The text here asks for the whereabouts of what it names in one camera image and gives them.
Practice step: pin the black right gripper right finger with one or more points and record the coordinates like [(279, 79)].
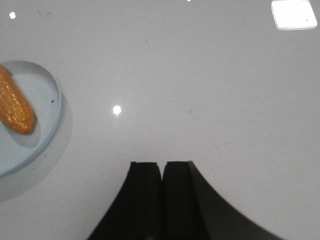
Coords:
[(193, 210)]

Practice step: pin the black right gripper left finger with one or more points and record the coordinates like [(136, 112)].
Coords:
[(136, 212)]

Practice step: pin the light blue round plate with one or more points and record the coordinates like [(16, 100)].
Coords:
[(43, 93)]

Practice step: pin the orange corn cob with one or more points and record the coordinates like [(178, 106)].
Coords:
[(15, 111)]

